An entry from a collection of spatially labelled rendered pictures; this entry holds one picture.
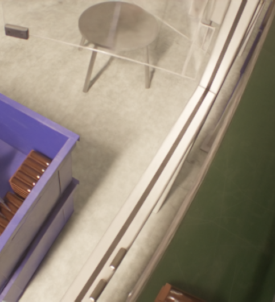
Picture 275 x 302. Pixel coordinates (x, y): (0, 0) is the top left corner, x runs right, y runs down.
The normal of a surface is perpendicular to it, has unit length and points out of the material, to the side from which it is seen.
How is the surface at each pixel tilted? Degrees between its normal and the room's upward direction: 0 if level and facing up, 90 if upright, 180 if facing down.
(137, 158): 0
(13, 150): 0
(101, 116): 0
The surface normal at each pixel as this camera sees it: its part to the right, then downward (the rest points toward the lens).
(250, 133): 0.17, -0.55
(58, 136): -0.44, 0.72
